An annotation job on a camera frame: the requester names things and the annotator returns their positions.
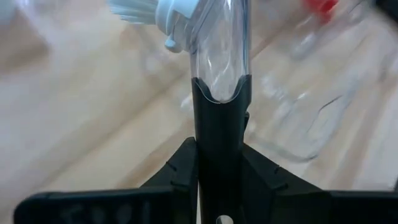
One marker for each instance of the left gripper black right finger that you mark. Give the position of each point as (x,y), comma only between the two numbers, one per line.
(267,174)

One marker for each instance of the clear plastic bin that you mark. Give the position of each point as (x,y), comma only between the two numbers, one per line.
(311,130)

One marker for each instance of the black dish wand white head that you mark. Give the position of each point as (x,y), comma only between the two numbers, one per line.
(220,130)

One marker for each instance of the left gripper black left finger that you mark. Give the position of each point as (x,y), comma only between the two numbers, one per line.
(182,168)

